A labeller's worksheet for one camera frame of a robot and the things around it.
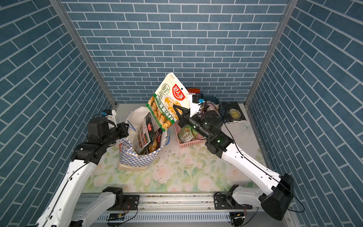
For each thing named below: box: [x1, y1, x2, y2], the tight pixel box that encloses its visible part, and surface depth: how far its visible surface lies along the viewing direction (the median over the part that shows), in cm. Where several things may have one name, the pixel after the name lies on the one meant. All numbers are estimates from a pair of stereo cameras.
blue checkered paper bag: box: [117, 106, 171, 173], surface depth 74 cm
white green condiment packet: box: [146, 72, 190, 132], surface depth 63 cm
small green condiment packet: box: [177, 125, 198, 144], surface depth 97 cm
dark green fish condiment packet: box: [133, 112, 155, 155], surface depth 84 cm
